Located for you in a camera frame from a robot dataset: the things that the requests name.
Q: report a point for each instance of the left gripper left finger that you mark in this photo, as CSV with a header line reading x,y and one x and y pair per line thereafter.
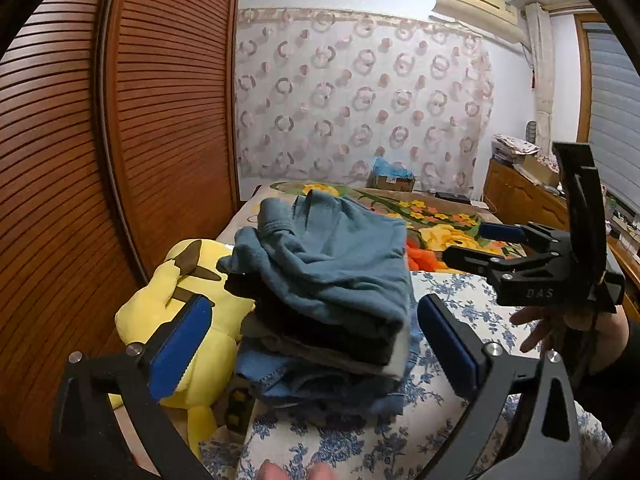
x,y
173,345

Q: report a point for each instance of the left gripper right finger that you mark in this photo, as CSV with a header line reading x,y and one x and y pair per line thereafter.
x,y
456,346

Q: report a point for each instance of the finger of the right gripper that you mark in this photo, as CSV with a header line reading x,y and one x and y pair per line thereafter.
x,y
509,233
476,262

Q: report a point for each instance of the teal blue pants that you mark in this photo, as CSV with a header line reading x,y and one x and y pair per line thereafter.
x,y
323,253

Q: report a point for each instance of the person's right hand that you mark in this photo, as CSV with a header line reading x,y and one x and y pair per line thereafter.
x,y
613,331

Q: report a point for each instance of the person's left hand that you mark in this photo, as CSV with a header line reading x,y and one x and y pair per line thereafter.
x,y
317,471

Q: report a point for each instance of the brown wooden sideboard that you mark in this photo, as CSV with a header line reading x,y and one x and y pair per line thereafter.
x,y
512,198

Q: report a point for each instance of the cardboard box on sideboard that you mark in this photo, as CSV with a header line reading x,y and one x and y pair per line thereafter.
x,y
542,169

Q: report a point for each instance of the stack of papers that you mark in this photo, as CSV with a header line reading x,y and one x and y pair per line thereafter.
x,y
512,149

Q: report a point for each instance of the grey folded garment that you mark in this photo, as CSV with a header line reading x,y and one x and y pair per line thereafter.
x,y
255,331

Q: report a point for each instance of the yellow plush toy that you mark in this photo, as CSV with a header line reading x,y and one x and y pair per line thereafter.
x,y
196,362

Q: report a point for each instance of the folded blue denim jeans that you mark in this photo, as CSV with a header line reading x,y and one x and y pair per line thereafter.
x,y
283,381

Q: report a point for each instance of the cardboard box with blue bag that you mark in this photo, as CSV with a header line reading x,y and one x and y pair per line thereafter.
x,y
390,177

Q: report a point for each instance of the grey window roller shutter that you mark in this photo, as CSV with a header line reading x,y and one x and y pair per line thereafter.
x,y
614,113

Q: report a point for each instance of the circle patterned lace curtain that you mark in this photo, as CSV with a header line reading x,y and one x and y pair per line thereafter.
x,y
322,95

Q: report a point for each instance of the brown louvered wooden wardrobe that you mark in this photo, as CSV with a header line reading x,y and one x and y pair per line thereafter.
x,y
116,143

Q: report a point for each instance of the beige wall air conditioner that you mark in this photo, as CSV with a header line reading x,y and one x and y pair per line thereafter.
x,y
494,16

